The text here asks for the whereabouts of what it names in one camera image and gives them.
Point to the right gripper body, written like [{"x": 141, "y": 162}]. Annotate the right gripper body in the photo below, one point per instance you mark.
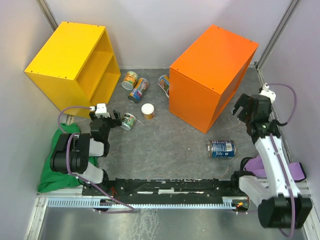
[{"x": 269, "y": 110}]

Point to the blue can pull tab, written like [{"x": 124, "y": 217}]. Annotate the blue can pull tab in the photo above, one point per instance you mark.
[{"x": 221, "y": 149}]

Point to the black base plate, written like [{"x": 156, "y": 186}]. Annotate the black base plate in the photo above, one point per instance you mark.
[{"x": 173, "y": 191}]

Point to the orange shelf cabinet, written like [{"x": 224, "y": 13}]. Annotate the orange shelf cabinet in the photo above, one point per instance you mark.
[{"x": 206, "y": 76}]

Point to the yellow shelf cabinet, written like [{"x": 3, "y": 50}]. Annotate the yellow shelf cabinet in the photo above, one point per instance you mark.
[{"x": 76, "y": 68}]

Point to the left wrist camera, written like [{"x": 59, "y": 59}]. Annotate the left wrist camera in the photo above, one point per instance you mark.
[{"x": 100, "y": 110}]

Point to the white lid yellow can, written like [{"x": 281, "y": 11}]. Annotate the white lid yellow can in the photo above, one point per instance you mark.
[{"x": 148, "y": 111}]

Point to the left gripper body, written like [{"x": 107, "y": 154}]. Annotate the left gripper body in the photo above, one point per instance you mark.
[{"x": 108, "y": 123}]

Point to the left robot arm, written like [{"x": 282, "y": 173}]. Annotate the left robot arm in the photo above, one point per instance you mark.
[{"x": 72, "y": 151}]

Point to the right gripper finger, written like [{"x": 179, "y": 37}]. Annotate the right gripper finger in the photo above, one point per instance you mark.
[
  {"x": 242, "y": 116},
  {"x": 241, "y": 102}
]

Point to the orange label can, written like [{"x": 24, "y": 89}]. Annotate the orange label can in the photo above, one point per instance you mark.
[{"x": 130, "y": 80}]

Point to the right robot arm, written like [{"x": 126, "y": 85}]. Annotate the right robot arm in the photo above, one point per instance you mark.
[{"x": 281, "y": 204}]

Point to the tall blue red can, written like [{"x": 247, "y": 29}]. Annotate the tall blue red can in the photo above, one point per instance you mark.
[{"x": 138, "y": 91}]

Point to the purple cloth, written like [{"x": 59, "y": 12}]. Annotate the purple cloth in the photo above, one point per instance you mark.
[{"x": 255, "y": 165}]

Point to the green label can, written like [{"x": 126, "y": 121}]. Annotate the green label can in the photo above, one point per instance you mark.
[{"x": 127, "y": 121}]

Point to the tall orange blue can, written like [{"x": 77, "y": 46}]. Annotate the tall orange blue can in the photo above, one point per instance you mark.
[{"x": 164, "y": 83}]

